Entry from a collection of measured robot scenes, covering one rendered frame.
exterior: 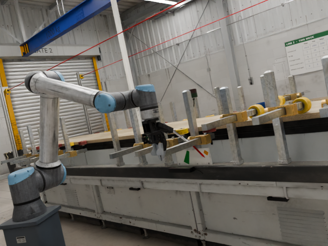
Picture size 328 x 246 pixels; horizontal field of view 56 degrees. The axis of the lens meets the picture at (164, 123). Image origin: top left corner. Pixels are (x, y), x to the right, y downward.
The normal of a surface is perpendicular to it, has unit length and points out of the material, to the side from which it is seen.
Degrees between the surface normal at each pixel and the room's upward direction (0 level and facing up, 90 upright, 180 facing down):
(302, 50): 90
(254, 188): 90
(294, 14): 90
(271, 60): 90
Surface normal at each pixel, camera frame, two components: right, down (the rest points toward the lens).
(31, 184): 0.83, -0.14
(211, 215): -0.66, 0.18
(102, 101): -0.43, 0.17
